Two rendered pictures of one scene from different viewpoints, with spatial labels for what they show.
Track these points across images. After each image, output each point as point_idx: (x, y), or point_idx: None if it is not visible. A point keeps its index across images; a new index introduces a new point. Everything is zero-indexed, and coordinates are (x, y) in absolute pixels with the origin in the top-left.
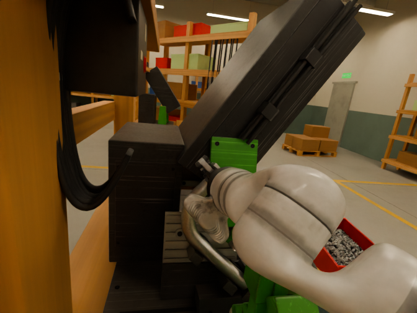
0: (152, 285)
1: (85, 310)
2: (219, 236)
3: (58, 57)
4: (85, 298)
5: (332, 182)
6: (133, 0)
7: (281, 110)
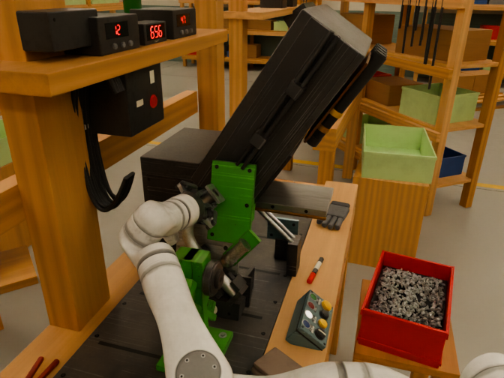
0: None
1: (123, 286)
2: (168, 240)
3: (82, 118)
4: (125, 280)
5: (150, 212)
6: (121, 76)
7: (278, 136)
